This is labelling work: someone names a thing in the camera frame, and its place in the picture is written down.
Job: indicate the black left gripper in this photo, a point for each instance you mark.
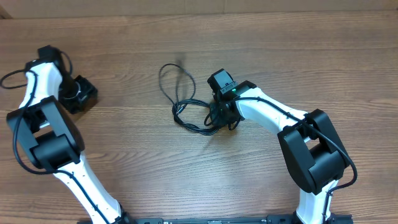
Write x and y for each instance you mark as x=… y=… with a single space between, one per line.
x=89 y=89

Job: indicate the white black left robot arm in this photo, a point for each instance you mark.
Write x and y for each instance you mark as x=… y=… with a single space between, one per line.
x=45 y=140

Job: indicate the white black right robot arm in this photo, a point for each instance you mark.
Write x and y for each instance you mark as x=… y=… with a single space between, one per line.
x=312 y=149

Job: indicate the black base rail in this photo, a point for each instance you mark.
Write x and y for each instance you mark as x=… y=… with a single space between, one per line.
x=217 y=220

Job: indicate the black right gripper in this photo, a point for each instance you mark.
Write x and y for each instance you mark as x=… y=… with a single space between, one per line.
x=217 y=119

